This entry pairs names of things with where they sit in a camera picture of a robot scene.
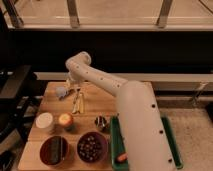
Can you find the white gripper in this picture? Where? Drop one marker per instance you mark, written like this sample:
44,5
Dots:
72,84

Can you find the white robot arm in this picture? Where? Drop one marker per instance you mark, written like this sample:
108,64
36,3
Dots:
141,127

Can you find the crumpled blue-grey cloth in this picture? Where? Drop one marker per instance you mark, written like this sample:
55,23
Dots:
62,92

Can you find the wooden knife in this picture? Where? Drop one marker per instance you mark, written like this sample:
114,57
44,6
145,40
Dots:
81,108

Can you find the red-yellow apple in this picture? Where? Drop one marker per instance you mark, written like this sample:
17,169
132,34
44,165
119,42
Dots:
65,120

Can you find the white lidded cup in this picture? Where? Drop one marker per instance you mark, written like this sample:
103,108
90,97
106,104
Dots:
45,121

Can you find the wooden cutting board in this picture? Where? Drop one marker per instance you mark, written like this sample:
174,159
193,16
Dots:
96,102

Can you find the small metal cup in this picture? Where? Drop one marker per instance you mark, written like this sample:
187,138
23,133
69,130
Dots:
101,123

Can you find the black side furniture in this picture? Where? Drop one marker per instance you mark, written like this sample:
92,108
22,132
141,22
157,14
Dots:
11,89

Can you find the red bowl with dark block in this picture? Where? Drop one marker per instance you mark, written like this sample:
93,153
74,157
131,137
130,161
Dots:
54,150

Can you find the red bowl with nuts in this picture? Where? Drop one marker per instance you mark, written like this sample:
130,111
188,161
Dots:
92,147

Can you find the green plastic tray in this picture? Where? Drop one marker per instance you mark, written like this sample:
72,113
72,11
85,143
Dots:
117,145

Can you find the orange sausage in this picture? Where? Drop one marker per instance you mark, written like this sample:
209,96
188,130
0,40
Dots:
121,158

